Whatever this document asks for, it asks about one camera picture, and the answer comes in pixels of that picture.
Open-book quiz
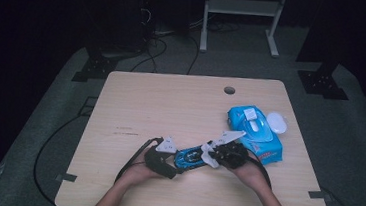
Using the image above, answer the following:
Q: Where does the white metal stand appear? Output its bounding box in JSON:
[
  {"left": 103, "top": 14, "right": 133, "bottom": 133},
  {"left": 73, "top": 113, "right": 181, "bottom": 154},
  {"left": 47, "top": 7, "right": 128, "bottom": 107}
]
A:
[{"left": 198, "top": 0, "right": 289, "bottom": 61}]

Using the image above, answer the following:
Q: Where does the left hand-held gripper cable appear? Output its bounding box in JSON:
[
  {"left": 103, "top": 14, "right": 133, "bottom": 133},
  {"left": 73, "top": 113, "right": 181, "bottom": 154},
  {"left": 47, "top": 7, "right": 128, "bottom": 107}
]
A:
[{"left": 114, "top": 133, "right": 165, "bottom": 187}]

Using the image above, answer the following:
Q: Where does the blue wet wipe pack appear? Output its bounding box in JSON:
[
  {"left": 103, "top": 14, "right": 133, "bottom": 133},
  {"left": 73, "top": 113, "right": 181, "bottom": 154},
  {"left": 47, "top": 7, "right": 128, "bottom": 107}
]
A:
[{"left": 222, "top": 102, "right": 291, "bottom": 167}]

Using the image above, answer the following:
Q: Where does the person's left hand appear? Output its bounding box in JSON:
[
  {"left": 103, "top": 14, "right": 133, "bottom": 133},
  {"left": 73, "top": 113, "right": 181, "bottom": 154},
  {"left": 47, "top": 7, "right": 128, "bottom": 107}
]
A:
[{"left": 116, "top": 144, "right": 169, "bottom": 195}]

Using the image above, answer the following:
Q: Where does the person's right hand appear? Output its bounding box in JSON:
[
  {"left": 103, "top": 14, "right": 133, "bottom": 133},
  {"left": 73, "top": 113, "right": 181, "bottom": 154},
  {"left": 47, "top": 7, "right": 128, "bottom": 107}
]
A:
[{"left": 226, "top": 158, "right": 272, "bottom": 197}]

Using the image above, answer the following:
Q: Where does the black stand base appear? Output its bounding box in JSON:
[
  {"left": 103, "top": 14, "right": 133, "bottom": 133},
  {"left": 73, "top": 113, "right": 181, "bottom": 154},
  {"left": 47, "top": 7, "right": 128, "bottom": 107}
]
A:
[
  {"left": 70, "top": 52, "right": 120, "bottom": 86},
  {"left": 294, "top": 59, "right": 353, "bottom": 102}
]

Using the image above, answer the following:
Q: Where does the hand-held gripper cable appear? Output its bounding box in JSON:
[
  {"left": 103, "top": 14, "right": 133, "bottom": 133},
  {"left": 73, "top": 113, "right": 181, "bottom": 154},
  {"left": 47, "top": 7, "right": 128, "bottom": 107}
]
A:
[
  {"left": 114, "top": 133, "right": 165, "bottom": 187},
  {"left": 243, "top": 154, "right": 277, "bottom": 193}
]

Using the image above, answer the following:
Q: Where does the blue toy car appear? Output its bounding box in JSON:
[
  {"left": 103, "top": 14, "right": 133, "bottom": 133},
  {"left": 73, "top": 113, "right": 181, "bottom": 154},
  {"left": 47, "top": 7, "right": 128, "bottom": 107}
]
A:
[{"left": 172, "top": 140, "right": 216, "bottom": 173}]

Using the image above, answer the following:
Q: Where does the black tape strip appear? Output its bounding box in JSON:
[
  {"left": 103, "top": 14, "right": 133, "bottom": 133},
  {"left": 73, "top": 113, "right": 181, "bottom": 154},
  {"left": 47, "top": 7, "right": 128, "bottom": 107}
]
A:
[
  {"left": 55, "top": 171, "right": 78, "bottom": 184},
  {"left": 307, "top": 189, "right": 334, "bottom": 201}
]

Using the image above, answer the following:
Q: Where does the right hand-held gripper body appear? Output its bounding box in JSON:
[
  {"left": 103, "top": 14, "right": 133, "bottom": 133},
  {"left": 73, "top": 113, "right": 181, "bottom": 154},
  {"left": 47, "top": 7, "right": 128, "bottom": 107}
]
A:
[{"left": 206, "top": 127, "right": 253, "bottom": 172}]

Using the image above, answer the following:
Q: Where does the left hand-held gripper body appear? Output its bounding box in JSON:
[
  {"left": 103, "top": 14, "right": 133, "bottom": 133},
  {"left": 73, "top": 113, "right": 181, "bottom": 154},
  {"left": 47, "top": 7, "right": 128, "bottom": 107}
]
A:
[{"left": 142, "top": 133, "right": 182, "bottom": 180}]

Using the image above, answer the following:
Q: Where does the right hand-held gripper cable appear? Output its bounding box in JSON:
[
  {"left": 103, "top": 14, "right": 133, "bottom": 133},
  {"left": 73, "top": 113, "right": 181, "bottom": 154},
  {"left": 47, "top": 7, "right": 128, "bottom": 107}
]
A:
[{"left": 243, "top": 154, "right": 277, "bottom": 193}]

